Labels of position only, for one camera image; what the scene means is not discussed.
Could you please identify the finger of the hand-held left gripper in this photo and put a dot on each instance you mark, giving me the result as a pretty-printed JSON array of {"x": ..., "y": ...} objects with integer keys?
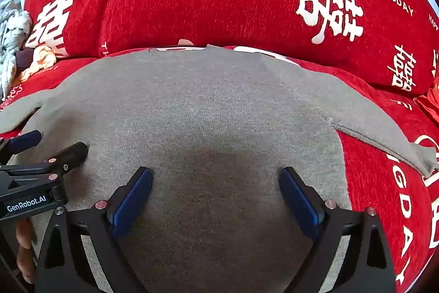
[
  {"x": 70, "y": 154},
  {"x": 24, "y": 142}
]

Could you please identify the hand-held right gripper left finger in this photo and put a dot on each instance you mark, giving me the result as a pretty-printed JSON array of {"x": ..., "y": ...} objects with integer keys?
[{"x": 133, "y": 200}]

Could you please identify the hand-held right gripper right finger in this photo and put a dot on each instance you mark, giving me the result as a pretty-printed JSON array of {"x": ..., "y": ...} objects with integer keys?
[{"x": 298, "y": 203}]

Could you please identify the grey knit sweater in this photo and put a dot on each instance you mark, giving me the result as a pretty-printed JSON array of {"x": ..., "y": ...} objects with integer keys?
[{"x": 205, "y": 107}]

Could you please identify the person's left hand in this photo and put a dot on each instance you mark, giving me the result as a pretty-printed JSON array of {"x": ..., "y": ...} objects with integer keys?
[{"x": 24, "y": 245}]

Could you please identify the red printed sofa seat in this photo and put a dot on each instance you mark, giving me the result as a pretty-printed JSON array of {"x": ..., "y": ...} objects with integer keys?
[{"x": 370, "y": 176}]

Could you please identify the dark purple cloth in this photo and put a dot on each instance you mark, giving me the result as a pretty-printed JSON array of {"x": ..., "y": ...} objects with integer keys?
[{"x": 24, "y": 59}]

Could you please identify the orange cloth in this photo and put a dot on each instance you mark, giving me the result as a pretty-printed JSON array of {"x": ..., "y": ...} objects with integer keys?
[{"x": 43, "y": 59}]

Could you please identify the white grey patterned cloth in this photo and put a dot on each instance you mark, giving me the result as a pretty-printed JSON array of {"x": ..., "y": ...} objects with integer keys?
[{"x": 12, "y": 35}]

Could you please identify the red satin cushion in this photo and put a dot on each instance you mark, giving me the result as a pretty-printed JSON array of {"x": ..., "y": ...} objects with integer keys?
[{"x": 428, "y": 104}]

